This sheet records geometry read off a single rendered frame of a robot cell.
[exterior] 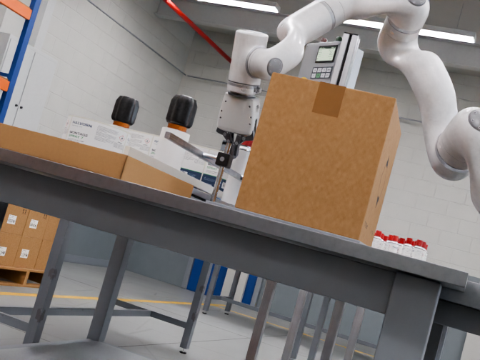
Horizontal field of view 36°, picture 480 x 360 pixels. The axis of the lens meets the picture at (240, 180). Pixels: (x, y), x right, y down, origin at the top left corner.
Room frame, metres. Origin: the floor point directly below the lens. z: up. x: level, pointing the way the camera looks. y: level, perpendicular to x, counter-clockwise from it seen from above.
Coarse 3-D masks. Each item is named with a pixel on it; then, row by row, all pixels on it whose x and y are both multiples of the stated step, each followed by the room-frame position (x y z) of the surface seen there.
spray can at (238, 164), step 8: (240, 144) 2.05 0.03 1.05; (248, 144) 2.04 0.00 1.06; (240, 152) 2.03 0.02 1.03; (248, 152) 2.03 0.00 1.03; (240, 160) 2.03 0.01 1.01; (232, 168) 2.04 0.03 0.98; (240, 168) 2.03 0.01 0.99; (232, 184) 2.03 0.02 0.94; (240, 184) 2.03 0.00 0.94; (224, 192) 2.04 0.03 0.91; (232, 192) 2.03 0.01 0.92; (224, 200) 2.03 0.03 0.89; (232, 200) 2.03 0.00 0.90
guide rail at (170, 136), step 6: (168, 132) 1.47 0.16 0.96; (168, 138) 1.47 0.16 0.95; (174, 138) 1.49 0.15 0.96; (180, 138) 1.52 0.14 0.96; (180, 144) 1.52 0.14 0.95; (186, 144) 1.56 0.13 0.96; (186, 150) 1.58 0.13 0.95; (192, 150) 1.59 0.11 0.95; (198, 150) 1.62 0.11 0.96; (198, 156) 1.65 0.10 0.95; (210, 162) 1.71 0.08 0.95; (234, 174) 1.89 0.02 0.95; (240, 174) 1.93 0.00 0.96; (240, 180) 1.95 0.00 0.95
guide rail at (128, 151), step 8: (128, 152) 1.49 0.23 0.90; (136, 152) 1.52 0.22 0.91; (144, 160) 1.57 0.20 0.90; (152, 160) 1.60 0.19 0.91; (160, 168) 1.65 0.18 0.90; (168, 168) 1.69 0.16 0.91; (176, 176) 1.75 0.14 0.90; (184, 176) 1.79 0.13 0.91; (192, 184) 1.85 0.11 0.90; (200, 184) 1.90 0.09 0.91; (208, 184) 1.95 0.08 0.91; (208, 192) 1.97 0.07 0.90
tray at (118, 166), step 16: (0, 128) 1.21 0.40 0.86; (16, 128) 1.20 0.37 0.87; (0, 144) 1.21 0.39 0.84; (16, 144) 1.20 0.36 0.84; (32, 144) 1.19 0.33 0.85; (48, 144) 1.18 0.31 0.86; (64, 144) 1.17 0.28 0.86; (80, 144) 1.16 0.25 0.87; (64, 160) 1.17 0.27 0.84; (80, 160) 1.16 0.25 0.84; (96, 160) 1.15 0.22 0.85; (112, 160) 1.14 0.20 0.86; (128, 160) 1.14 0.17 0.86; (112, 176) 1.14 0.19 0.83; (128, 176) 1.16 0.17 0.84; (144, 176) 1.21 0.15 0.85; (160, 176) 1.27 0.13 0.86; (176, 192) 1.35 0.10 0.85
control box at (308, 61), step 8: (312, 48) 2.35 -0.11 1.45; (304, 56) 2.37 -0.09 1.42; (312, 56) 2.34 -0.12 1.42; (336, 56) 2.25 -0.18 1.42; (360, 56) 2.30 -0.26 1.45; (304, 64) 2.36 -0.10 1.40; (312, 64) 2.33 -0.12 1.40; (320, 64) 2.30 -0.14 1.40; (328, 64) 2.27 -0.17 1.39; (360, 64) 2.30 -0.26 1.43; (304, 72) 2.35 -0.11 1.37; (352, 72) 2.29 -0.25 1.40; (320, 80) 2.29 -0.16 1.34; (328, 80) 2.26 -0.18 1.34; (352, 80) 2.29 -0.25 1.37; (352, 88) 2.30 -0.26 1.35
